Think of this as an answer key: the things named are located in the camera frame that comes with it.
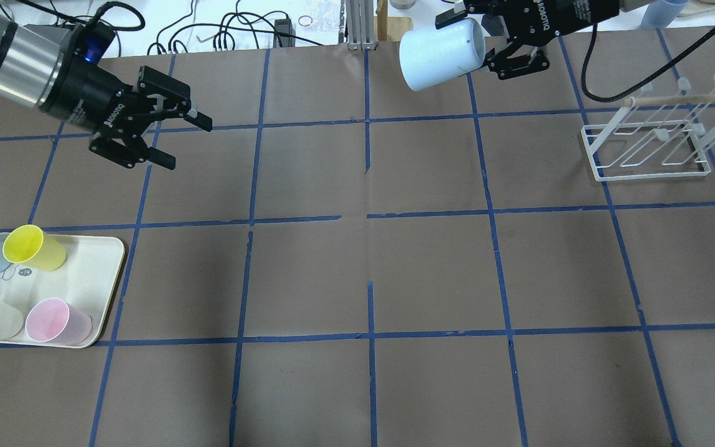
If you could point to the aluminium frame post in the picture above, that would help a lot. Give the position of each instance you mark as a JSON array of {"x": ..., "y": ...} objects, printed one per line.
[{"x": 359, "y": 29}]

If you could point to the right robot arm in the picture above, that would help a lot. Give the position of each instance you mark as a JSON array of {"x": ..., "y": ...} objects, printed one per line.
[{"x": 658, "y": 14}]

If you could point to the yellow cup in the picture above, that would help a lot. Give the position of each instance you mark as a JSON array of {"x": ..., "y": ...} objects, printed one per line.
[{"x": 30, "y": 246}]

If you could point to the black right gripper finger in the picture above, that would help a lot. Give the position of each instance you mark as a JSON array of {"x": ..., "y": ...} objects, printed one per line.
[{"x": 450, "y": 17}]

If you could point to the light blue cup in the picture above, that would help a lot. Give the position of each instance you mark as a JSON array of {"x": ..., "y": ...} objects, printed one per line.
[{"x": 430, "y": 56}]

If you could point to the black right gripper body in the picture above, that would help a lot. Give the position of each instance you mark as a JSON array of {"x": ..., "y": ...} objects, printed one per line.
[{"x": 571, "y": 17}]

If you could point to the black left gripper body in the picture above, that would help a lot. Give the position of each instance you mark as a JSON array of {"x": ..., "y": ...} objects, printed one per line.
[{"x": 86, "y": 93}]

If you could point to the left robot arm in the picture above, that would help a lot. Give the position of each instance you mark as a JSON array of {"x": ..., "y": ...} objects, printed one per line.
[{"x": 30, "y": 62}]

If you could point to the cream plastic tray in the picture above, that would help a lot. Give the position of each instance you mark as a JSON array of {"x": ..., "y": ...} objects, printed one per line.
[{"x": 87, "y": 280}]

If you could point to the pink cup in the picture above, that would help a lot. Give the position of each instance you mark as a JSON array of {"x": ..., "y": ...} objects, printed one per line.
[{"x": 55, "y": 321}]

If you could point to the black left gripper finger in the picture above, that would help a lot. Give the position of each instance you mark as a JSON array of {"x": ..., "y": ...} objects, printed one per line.
[
  {"x": 158, "y": 157},
  {"x": 198, "y": 119}
]

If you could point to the white wire cup rack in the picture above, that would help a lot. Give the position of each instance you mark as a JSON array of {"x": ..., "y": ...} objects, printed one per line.
[{"x": 654, "y": 134}]

